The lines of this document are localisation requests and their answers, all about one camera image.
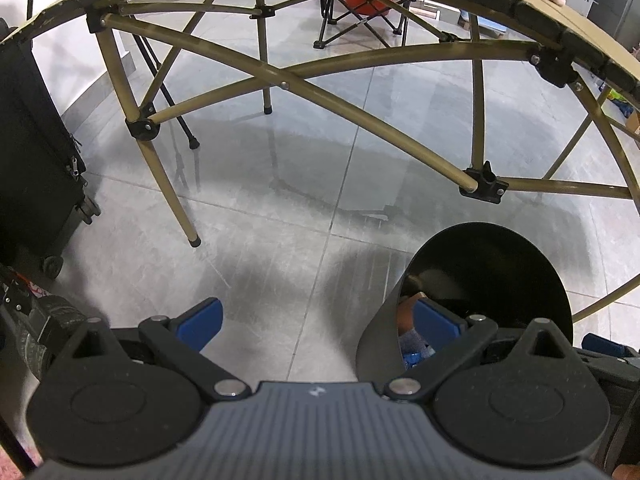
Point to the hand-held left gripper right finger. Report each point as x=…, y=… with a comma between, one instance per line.
x=435, y=322

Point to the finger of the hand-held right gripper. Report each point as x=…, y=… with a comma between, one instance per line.
x=605, y=345

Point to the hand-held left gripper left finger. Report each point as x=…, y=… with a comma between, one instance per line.
x=202, y=322

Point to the pink layered sponge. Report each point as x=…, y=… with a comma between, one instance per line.
x=407, y=315

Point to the blue plastic wrapper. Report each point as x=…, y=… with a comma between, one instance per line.
x=412, y=355

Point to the black round trash bin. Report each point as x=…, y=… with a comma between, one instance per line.
x=490, y=270

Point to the dark equipment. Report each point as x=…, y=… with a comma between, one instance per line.
x=45, y=320

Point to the black tripod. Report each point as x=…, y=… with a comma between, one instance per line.
x=194, y=143

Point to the tan slatted folding table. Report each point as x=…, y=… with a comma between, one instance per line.
x=142, y=127

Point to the black suitcase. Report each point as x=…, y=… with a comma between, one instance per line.
x=35, y=160

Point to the pink fluffy cloth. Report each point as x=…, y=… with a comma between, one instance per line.
x=12, y=467

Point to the green snack packet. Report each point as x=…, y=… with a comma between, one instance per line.
x=617, y=97

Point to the black folding chair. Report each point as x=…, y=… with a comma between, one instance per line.
x=365, y=2

